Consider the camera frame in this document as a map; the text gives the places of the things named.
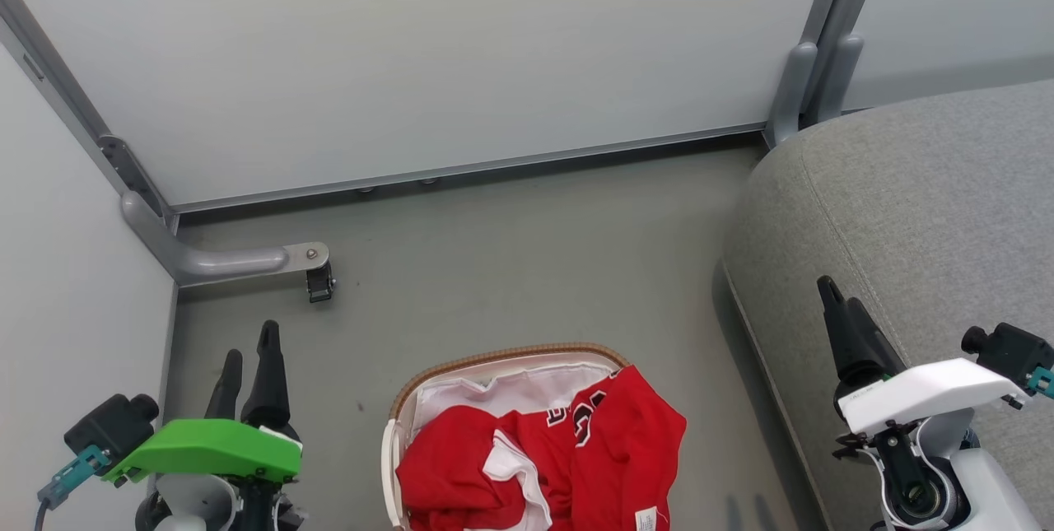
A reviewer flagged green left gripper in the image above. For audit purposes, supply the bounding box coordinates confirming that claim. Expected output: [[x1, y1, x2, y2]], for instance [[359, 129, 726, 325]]
[[102, 319, 304, 486]]

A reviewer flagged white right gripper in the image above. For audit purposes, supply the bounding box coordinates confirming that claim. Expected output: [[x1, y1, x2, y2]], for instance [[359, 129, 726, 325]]
[[816, 275, 1032, 439]]

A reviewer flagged grey fabric sofa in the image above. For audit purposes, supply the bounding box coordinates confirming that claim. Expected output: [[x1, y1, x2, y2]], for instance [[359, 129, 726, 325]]
[[721, 80, 1054, 531]]

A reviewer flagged black caster wheel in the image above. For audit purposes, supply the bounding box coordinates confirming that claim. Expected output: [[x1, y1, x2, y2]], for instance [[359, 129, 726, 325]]
[[305, 262, 337, 304]]

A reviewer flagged grey curved partition foot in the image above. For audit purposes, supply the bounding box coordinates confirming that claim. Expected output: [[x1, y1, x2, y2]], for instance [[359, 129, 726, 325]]
[[121, 191, 331, 288]]

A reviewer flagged white laundry basket brown rim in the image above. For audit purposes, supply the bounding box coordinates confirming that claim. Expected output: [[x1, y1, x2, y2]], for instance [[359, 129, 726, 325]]
[[380, 342, 633, 531]]

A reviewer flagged white basket liner cloth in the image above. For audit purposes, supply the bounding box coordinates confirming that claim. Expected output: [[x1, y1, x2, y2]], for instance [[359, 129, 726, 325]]
[[410, 360, 620, 436]]

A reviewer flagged red white sports jersey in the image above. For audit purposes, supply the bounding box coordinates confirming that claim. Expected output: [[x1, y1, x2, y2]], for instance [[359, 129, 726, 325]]
[[396, 366, 688, 531]]

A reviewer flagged grey partition frame post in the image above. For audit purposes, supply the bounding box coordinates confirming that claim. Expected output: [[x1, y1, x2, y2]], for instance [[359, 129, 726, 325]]
[[763, 0, 893, 150], [0, 0, 180, 234]]

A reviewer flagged grey partition bottom rail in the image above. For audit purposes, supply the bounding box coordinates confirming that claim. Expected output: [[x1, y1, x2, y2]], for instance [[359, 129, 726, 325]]
[[169, 123, 771, 216]]

